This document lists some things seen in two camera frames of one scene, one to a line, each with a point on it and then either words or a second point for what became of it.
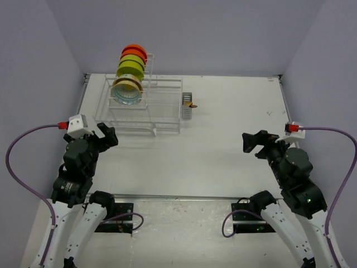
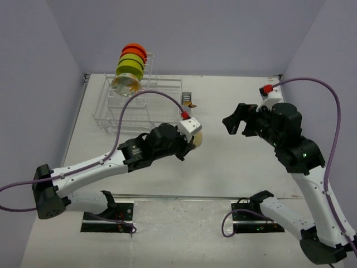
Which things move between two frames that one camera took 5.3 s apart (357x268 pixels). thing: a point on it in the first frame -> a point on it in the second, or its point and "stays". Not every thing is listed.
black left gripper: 110,140 -> 186,147
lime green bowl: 131,67 stays
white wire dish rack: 158,111 stays
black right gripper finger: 250,142 -> 232,123
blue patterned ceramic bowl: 126,92 -> 198,139
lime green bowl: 133,57 stays
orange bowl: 134,46 stays
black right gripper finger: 264,134 -> 241,111
